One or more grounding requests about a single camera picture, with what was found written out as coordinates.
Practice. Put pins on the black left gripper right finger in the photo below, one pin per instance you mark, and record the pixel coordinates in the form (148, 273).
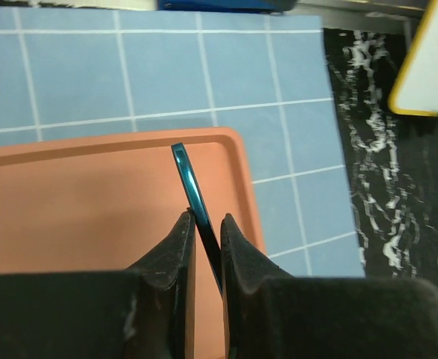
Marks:
(270, 313)

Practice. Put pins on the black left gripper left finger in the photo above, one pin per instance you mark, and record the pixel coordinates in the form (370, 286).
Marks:
(144, 311)

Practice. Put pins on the orange plastic tray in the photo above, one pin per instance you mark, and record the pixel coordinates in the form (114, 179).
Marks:
(102, 203)

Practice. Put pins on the blue patterned knife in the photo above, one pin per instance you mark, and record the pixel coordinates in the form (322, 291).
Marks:
(199, 210)

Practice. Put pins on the blue checked tablecloth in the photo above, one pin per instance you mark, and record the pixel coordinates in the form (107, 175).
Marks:
(69, 72)

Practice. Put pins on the small framed whiteboard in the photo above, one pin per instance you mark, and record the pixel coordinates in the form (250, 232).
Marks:
(415, 91)

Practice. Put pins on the blue marker pen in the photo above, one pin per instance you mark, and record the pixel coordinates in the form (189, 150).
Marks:
(228, 6)

